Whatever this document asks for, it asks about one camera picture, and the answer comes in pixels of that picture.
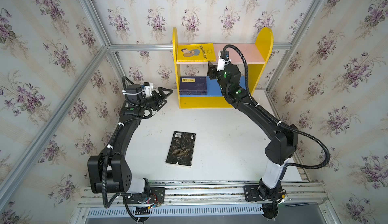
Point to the aluminium mounting rail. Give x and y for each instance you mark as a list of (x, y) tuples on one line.
[(202, 193)]

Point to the white ventilation grille strip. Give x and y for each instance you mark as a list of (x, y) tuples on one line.
[(179, 211)]

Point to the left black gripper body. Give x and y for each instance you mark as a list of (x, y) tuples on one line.
[(157, 98)]

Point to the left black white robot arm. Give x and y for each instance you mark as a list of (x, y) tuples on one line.
[(109, 171)]

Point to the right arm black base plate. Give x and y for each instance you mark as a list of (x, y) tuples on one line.
[(255, 193)]

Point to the yellow paperback book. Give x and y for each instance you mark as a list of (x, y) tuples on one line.
[(196, 53)]

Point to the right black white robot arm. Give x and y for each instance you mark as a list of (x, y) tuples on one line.
[(283, 142)]

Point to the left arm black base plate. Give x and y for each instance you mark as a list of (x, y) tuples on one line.
[(152, 195)]

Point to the black paperback book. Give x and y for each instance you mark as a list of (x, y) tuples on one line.
[(181, 150)]

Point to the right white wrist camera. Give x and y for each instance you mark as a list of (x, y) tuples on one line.
[(222, 62)]

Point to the navy book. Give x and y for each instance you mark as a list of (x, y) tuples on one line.
[(193, 92), (190, 89), (193, 95)]

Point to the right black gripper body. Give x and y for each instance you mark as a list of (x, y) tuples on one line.
[(212, 71)]

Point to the dark blue text-covered book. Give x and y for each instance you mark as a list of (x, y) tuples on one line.
[(193, 83)]

